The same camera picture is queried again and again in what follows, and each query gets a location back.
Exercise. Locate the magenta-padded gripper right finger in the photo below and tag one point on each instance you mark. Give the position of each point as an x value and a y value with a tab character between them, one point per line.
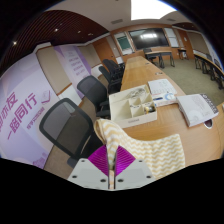
136	173

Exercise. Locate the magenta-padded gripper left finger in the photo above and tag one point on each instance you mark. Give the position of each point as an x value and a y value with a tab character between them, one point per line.
86	173

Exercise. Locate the yellow white zigzag towel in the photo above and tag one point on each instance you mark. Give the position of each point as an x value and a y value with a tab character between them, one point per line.
156	153

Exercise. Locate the black mesh office chair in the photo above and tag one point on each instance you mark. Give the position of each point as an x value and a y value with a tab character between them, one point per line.
91	90
63	126

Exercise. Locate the white compartment box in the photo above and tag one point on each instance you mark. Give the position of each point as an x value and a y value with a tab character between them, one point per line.
121	111

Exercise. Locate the white closed book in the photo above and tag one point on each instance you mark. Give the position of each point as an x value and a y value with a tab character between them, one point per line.
196	110

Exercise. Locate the white printed paper sheet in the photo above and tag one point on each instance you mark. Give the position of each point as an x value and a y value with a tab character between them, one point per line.
161	88

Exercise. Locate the row of black office chairs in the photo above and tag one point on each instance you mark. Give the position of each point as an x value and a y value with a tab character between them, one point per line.
111	71

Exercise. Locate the purple white standing banner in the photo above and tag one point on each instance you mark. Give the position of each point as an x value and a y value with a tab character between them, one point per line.
73	66

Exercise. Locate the dark-legged wooden desk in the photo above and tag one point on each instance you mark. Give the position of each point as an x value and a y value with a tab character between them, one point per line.
160	54

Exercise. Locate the brown wooden door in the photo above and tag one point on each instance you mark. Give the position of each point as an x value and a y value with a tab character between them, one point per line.
185	41
104	50

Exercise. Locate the small dark side desk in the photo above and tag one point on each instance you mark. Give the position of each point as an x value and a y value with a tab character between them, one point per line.
182	50

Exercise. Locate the long curved side table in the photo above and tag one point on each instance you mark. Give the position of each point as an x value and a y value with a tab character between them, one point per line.
208	63

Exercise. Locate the group of black side chairs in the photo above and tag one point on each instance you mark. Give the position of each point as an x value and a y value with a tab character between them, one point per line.
216	61

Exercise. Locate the white whiteboard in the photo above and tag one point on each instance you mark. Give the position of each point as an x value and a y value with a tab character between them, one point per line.
171	36

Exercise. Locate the bright ceiling light panel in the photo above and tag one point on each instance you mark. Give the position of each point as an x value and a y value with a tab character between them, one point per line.
150	8

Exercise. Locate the large lilac wall banner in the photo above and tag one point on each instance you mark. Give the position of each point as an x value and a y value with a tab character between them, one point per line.
23	110

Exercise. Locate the green framed wall board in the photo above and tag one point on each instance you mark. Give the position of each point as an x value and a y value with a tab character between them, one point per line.
124	43

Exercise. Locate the large black wall screen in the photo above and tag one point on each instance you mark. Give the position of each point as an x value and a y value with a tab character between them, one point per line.
148	38

